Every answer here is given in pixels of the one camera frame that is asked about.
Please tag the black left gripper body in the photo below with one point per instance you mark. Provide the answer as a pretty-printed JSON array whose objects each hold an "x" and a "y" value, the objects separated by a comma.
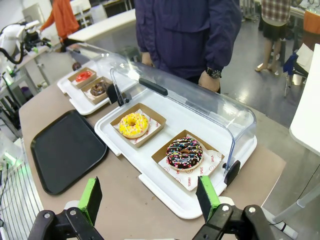
[{"x": 32, "y": 37}]

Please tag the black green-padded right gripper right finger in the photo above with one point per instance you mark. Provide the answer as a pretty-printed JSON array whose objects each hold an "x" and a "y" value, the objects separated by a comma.
[{"x": 207, "y": 200}]

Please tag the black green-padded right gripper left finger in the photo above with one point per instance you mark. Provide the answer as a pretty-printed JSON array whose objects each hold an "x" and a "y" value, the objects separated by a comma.
[{"x": 90, "y": 200}]

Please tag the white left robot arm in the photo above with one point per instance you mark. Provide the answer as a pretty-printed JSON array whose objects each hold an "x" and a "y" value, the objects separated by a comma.
[{"x": 8, "y": 37}]

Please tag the small dark brown donut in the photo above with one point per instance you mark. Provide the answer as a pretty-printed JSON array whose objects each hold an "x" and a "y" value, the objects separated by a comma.
[{"x": 76, "y": 66}]

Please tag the black plastic serving tray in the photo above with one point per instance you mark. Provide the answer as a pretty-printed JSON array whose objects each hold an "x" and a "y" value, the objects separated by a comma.
[{"x": 67, "y": 152}]

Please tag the chocolate rainbow-sprinkled donut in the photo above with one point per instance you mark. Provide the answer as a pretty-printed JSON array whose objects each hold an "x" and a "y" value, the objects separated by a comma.
[{"x": 175, "y": 155}]

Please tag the red glazed donut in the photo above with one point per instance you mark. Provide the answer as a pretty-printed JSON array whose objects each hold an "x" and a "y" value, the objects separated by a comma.
[{"x": 80, "y": 77}]

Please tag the cardboard tray under sprinkled donut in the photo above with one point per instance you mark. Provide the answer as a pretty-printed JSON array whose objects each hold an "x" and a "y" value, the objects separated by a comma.
[{"x": 160, "y": 156}]

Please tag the cardboard tray under red donut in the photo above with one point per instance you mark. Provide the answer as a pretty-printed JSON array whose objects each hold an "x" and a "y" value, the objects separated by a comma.
[{"x": 86, "y": 84}]

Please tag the chocolate nut-topped donut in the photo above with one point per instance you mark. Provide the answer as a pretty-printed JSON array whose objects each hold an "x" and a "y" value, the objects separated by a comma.
[{"x": 96, "y": 91}]

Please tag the yellow sprinkled donut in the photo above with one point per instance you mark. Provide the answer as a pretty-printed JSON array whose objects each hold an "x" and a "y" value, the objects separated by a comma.
[{"x": 140, "y": 127}]

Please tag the cardboard tray under nut donut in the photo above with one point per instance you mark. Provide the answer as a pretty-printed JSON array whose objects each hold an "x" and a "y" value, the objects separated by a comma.
[{"x": 97, "y": 100}]

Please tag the cardboard tray under yellow donut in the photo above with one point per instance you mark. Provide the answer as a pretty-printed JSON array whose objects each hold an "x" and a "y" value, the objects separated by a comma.
[{"x": 156, "y": 121}]

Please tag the person's right hand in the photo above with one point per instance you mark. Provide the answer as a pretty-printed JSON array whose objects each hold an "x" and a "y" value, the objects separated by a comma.
[{"x": 146, "y": 60}]

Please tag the person's left hand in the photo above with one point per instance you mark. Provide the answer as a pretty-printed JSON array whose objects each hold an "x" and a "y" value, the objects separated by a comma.
[{"x": 207, "y": 83}]

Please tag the person in orange jacket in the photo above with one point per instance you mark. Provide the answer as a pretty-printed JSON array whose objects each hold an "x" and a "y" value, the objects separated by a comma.
[{"x": 62, "y": 17}]

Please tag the white printed paper liner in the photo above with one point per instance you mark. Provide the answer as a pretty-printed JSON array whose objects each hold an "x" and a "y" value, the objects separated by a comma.
[{"x": 212, "y": 162}]

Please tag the far white display case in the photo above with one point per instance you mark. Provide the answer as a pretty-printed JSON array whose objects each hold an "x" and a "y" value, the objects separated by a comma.
[{"x": 92, "y": 55}]

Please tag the white display case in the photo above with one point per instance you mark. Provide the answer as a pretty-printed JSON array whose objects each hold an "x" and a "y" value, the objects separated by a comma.
[
  {"x": 160, "y": 120},
  {"x": 92, "y": 55}
]

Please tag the long white background table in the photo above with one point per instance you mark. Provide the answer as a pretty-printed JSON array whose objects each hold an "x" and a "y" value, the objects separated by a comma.
[{"x": 105, "y": 25}]

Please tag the small white display case base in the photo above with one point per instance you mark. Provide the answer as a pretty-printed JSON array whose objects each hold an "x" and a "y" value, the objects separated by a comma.
[{"x": 75, "y": 100}]

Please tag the near white display case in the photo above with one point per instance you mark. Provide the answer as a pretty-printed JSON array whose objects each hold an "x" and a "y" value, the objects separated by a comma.
[{"x": 160, "y": 120}]

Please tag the large clear display case lid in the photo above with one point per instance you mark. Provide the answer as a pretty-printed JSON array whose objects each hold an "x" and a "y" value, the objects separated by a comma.
[{"x": 200, "y": 100}]

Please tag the black wrist watch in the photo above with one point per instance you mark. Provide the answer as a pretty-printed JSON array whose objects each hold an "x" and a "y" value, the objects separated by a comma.
[{"x": 214, "y": 73}]

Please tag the white side table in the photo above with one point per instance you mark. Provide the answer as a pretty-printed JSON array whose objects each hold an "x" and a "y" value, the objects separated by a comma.
[{"x": 307, "y": 117}]

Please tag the person in navy jacket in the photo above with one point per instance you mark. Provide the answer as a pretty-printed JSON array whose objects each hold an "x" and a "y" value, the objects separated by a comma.
[{"x": 185, "y": 37}]

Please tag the chair with blue cloth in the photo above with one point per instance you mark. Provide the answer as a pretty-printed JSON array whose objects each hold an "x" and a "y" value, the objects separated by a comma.
[{"x": 296, "y": 67}]

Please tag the person in plaid shirt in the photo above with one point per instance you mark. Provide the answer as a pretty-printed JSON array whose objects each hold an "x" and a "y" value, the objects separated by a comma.
[{"x": 275, "y": 22}]

